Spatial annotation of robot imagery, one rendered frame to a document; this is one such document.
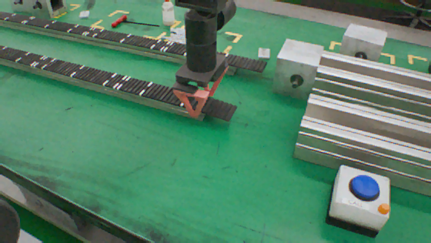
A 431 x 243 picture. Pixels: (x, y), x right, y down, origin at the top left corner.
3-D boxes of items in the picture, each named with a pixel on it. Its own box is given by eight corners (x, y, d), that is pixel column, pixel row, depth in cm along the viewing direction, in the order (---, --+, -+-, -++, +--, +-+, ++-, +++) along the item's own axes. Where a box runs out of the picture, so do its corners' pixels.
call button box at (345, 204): (324, 223, 49) (335, 200, 45) (332, 179, 56) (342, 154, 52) (375, 239, 47) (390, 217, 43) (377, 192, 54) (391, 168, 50)
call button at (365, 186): (348, 198, 47) (352, 189, 45) (351, 178, 49) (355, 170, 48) (375, 205, 45) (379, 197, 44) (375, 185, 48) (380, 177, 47)
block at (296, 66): (269, 98, 74) (274, 62, 68) (281, 71, 83) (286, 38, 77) (308, 108, 72) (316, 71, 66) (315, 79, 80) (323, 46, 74)
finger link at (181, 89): (218, 107, 68) (219, 68, 62) (205, 128, 63) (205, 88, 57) (189, 99, 70) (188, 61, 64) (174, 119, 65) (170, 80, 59)
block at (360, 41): (332, 70, 84) (341, 38, 78) (342, 53, 91) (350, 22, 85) (370, 81, 80) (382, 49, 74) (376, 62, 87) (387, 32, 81)
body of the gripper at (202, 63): (226, 64, 66) (228, 30, 61) (206, 91, 58) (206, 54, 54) (197, 58, 68) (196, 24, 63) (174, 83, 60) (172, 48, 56)
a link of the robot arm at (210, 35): (177, 11, 53) (208, 16, 51) (196, -2, 58) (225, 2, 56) (179, 47, 58) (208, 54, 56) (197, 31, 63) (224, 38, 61)
